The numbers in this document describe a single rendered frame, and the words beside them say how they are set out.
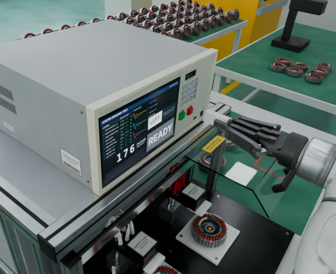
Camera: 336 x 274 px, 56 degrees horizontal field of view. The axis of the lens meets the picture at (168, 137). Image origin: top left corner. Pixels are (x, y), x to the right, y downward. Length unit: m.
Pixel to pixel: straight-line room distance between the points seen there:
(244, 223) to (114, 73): 0.69
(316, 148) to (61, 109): 0.49
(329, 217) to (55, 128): 0.54
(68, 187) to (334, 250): 0.50
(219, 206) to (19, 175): 0.69
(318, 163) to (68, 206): 0.49
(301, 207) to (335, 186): 0.65
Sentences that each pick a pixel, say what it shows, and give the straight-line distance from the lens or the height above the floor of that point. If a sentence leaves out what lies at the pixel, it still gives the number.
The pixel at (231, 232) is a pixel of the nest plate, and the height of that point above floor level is 0.78.
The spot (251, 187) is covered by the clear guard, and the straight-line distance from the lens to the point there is 0.81.
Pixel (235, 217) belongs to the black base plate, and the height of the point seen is 0.77.
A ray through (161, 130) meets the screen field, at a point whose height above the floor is 1.18.
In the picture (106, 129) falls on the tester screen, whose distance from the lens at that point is 0.59.
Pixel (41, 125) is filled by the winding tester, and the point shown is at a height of 1.21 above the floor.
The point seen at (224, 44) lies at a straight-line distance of 4.45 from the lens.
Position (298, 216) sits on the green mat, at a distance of 1.26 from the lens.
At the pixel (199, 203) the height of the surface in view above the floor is 0.90.
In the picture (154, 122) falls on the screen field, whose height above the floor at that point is 1.22.
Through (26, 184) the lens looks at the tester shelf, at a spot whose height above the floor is 1.11.
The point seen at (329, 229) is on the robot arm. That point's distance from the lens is 0.60.
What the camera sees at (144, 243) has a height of 0.92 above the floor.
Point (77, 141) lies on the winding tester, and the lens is 0.63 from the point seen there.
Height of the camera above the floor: 1.59
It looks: 35 degrees down
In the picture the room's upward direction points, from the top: 5 degrees clockwise
